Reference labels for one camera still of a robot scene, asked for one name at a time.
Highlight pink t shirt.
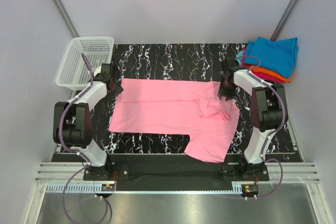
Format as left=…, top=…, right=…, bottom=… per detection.
left=109, top=79, right=239, bottom=163

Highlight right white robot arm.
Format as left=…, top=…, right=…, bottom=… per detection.
left=218, top=69, right=288, bottom=180

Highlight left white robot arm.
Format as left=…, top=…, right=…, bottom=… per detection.
left=52, top=73, right=123, bottom=180

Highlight cyan folded t shirt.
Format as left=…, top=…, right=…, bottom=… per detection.
left=235, top=49, right=246, bottom=66

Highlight orange folded t shirt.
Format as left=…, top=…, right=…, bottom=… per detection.
left=248, top=65, right=291, bottom=82

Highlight magenta folded t shirt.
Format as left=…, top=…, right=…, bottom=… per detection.
left=236, top=50, right=285, bottom=83

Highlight white plastic basket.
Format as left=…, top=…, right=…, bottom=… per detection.
left=56, top=36, right=114, bottom=91

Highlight black marbled table mat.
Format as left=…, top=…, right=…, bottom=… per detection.
left=51, top=42, right=305, bottom=163

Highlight blue folded t shirt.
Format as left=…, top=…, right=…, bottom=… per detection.
left=246, top=37, right=299, bottom=78

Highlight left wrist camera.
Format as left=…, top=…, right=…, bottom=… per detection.
left=93, top=63, right=113, bottom=77

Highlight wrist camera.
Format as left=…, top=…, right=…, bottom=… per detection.
left=93, top=63, right=113, bottom=77
left=222, top=58, right=240, bottom=72

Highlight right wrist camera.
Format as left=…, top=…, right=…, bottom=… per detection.
left=222, top=58, right=240, bottom=72

